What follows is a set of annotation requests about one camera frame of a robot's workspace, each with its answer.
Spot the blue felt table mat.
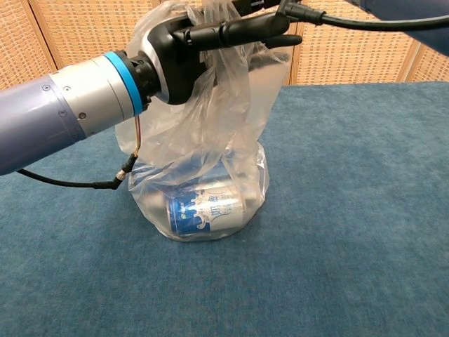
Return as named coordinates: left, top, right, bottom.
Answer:
left=0, top=80, right=449, bottom=337

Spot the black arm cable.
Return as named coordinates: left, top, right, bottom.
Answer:
left=276, top=0, right=449, bottom=33
left=16, top=115, right=143, bottom=193

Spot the woven bamboo screen panel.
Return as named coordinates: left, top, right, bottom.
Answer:
left=29, top=0, right=169, bottom=71
left=408, top=38, right=449, bottom=84
left=289, top=20, right=302, bottom=86
left=0, top=0, right=59, bottom=91
left=296, top=0, right=422, bottom=85

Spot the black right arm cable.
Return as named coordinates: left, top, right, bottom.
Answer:
left=276, top=0, right=449, bottom=33

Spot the clear plastic bag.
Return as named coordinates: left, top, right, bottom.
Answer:
left=114, top=0, right=294, bottom=243

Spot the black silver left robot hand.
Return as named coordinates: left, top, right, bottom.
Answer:
left=128, top=12, right=303, bottom=106

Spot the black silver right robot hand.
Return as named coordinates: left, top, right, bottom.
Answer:
left=229, top=0, right=281, bottom=15

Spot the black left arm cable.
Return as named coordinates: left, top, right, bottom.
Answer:
left=16, top=115, right=143, bottom=193

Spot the blue white milk carton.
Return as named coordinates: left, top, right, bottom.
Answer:
left=140, top=159, right=233, bottom=192
left=164, top=191, right=246, bottom=235

